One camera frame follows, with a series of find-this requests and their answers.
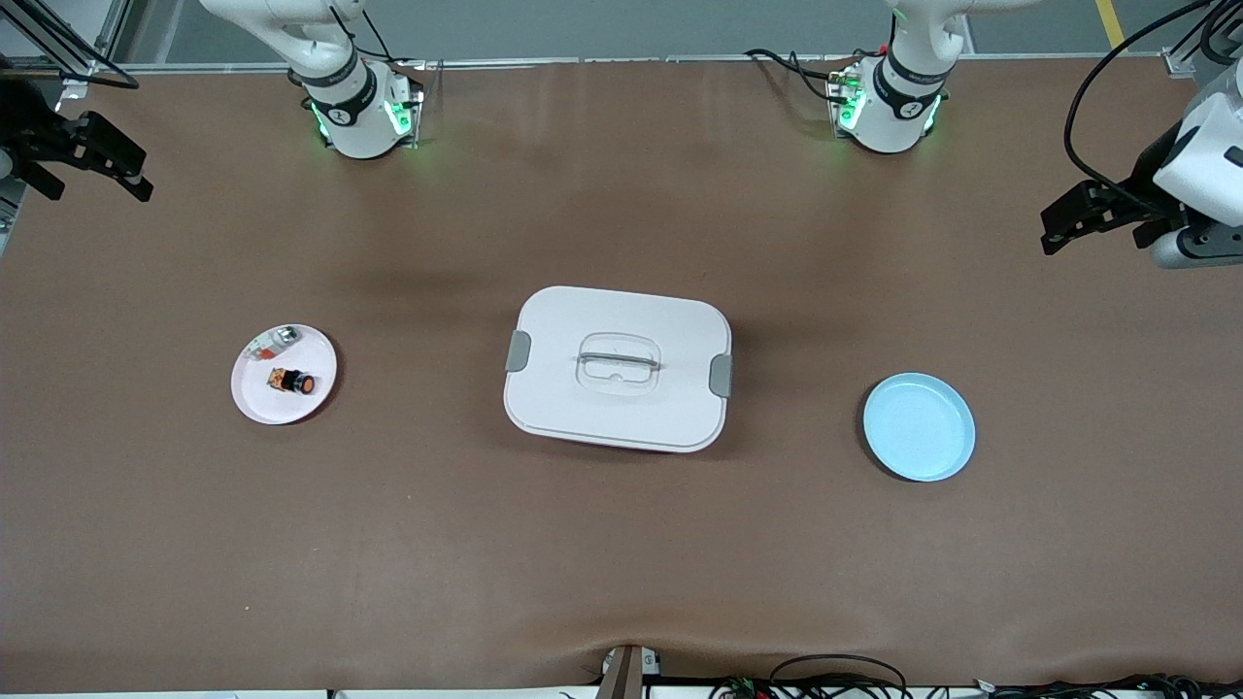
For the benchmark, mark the silver table edge rail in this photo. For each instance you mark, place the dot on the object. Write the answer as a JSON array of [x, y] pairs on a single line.
[[631, 60]]

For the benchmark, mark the orange black push switch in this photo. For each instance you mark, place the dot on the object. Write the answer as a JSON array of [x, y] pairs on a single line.
[[293, 382]]

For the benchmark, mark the white lidded storage box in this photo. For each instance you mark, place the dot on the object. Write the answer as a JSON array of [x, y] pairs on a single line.
[[621, 408]]

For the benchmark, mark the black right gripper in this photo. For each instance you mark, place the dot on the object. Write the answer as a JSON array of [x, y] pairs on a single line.
[[26, 134]]

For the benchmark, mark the pink round plate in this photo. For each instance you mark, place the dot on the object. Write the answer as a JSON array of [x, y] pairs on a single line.
[[277, 408]]

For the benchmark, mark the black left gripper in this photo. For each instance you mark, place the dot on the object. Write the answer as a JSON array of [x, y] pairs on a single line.
[[1147, 179]]

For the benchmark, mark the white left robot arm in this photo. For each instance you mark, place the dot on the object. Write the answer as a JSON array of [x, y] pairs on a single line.
[[893, 107]]

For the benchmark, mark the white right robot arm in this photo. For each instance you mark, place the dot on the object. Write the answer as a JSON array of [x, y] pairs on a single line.
[[359, 126]]

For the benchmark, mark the light blue round plate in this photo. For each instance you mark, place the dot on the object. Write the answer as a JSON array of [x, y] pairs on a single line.
[[918, 427]]

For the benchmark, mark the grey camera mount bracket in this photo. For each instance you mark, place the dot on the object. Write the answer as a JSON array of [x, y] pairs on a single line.
[[626, 675]]

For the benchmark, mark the brown table mat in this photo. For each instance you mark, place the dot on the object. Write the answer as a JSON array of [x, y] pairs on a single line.
[[621, 544]]

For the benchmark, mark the aluminium frame post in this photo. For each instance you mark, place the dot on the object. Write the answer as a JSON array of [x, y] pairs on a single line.
[[78, 92], [1178, 63]]

